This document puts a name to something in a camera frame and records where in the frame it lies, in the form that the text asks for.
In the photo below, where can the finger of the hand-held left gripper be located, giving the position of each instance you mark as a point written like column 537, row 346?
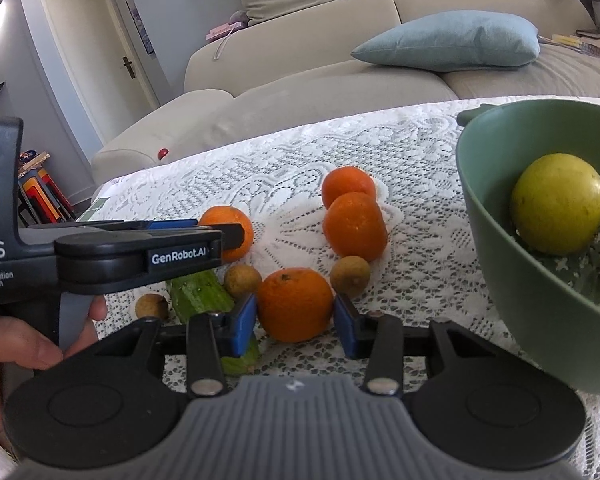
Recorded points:
column 234, row 237
column 175, row 224

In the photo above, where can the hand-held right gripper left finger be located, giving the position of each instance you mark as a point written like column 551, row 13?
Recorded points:
column 242, row 324

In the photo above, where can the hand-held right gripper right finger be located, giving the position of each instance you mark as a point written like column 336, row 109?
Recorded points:
column 347, row 329

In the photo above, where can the orange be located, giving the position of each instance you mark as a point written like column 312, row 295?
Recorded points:
column 294, row 305
column 355, row 227
column 347, row 182
column 214, row 217

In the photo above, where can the brown longan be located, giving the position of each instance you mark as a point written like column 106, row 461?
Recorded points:
column 242, row 281
column 350, row 275
column 151, row 306

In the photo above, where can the green bowl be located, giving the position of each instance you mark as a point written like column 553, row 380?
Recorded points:
column 505, row 260

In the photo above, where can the person's left hand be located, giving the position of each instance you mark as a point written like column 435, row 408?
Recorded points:
column 20, row 350

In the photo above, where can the stack of colourful stools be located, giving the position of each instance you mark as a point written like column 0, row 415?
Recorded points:
column 45, row 195

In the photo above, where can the green cucumber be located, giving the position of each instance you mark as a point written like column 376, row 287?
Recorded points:
column 200, row 292

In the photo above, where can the small red ball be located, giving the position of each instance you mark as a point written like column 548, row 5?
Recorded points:
column 164, row 153

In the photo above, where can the white lace tablecloth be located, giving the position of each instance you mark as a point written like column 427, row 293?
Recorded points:
column 290, row 160

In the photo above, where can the beige sofa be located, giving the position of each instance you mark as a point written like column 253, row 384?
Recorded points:
column 305, row 95

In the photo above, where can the white door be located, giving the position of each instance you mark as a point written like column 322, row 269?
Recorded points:
column 90, row 35

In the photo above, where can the pink box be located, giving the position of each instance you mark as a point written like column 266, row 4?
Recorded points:
column 221, row 33

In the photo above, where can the yellow-green round fruit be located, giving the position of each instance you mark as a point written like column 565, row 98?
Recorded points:
column 557, row 203

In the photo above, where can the light blue pillow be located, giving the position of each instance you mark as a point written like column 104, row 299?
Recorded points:
column 445, row 40

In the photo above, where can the wall poster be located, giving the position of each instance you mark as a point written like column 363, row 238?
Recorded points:
column 142, row 30

